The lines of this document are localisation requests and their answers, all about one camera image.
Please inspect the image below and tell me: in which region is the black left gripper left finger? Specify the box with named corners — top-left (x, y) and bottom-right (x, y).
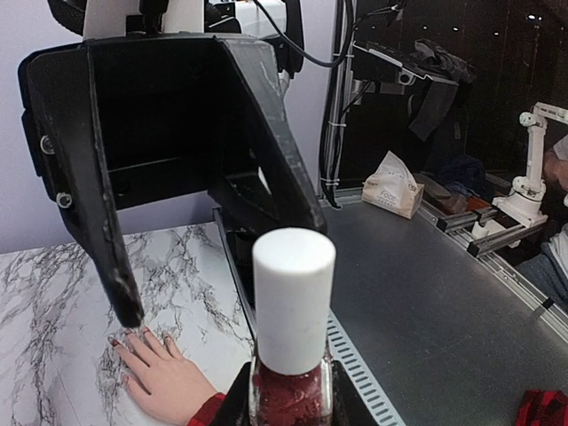
top-left (212, 363), bottom-right (251, 426)

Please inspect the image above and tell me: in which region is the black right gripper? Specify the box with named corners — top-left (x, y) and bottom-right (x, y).
top-left (18, 35), bottom-right (327, 328)

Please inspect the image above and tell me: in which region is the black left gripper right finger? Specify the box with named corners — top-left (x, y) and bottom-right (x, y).
top-left (331, 360), bottom-right (377, 426)

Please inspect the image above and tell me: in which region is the red glitter nail polish bottle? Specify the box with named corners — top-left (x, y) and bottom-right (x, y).
top-left (248, 350), bottom-right (334, 426)

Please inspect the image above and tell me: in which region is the white nail polish cap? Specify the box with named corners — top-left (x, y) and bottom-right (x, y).
top-left (252, 227), bottom-right (336, 375)

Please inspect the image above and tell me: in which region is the red black plaid sleeve forearm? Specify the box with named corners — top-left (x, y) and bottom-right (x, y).
top-left (187, 392), bottom-right (225, 426)

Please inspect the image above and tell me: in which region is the person's bare hand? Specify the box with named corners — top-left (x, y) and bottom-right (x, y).
top-left (109, 327), bottom-right (218, 425)

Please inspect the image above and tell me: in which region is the white tissue pack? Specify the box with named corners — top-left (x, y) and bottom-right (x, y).
top-left (361, 151), bottom-right (424, 219)

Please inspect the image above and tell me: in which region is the small white background robot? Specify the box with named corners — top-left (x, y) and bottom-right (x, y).
top-left (467, 102), bottom-right (567, 257)

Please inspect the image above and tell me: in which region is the dark cloth on mount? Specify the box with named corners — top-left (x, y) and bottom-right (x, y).
top-left (408, 38), bottom-right (477, 141)

